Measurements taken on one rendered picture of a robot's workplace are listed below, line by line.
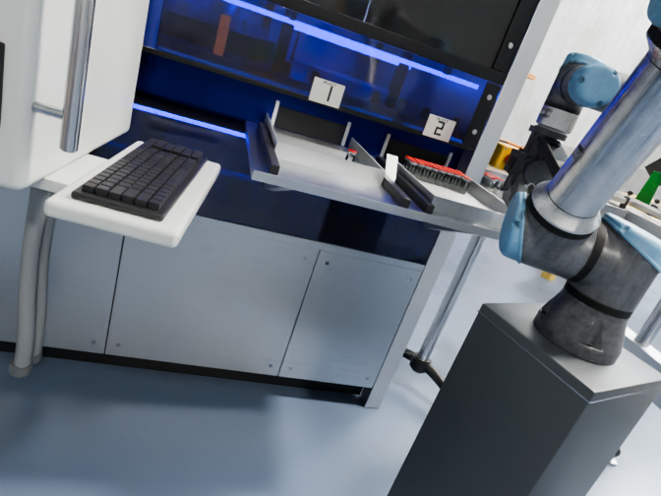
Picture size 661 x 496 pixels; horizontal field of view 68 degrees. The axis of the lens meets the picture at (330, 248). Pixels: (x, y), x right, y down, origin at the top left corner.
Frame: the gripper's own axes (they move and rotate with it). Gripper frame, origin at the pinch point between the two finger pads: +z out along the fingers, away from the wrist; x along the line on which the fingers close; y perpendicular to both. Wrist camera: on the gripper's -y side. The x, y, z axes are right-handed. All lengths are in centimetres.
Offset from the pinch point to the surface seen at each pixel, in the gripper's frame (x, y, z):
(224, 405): 45, 32, 92
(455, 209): 13.9, 1.5, 1.7
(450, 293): -30, 54, 47
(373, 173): 30.8, 12.9, 1.4
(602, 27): -399, 537, -154
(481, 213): 7.6, 1.5, 1.1
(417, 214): 23.5, -1.1, 4.2
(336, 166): 39.6, 12.9, 2.1
